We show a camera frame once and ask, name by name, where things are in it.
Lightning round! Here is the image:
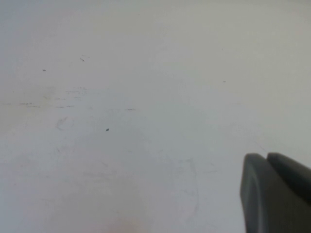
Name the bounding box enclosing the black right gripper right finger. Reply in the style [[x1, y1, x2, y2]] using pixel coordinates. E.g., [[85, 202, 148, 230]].
[[266, 152, 311, 201]]

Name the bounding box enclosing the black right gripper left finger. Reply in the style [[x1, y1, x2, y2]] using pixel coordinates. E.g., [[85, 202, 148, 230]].
[[240, 153, 311, 233]]

